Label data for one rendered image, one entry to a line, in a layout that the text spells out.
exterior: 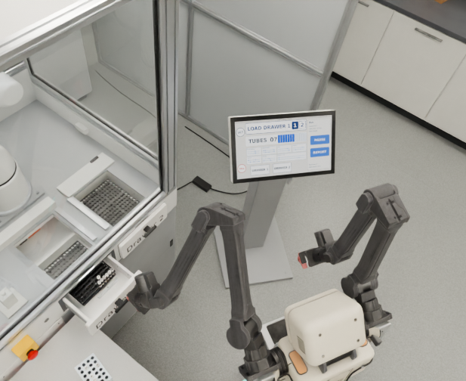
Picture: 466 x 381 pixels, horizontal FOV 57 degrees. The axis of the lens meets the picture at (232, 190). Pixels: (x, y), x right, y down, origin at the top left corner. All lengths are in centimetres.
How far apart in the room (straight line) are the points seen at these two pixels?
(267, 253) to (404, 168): 146
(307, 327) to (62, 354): 103
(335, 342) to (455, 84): 284
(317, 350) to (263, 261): 160
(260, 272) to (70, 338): 135
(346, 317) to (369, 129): 277
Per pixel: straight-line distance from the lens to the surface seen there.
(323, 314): 135
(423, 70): 389
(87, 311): 190
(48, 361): 195
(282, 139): 207
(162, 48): 140
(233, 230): 128
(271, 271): 288
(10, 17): 117
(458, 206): 379
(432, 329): 315
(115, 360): 190
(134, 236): 193
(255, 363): 142
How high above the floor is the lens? 259
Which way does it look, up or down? 54 degrees down
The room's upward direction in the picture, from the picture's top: 11 degrees clockwise
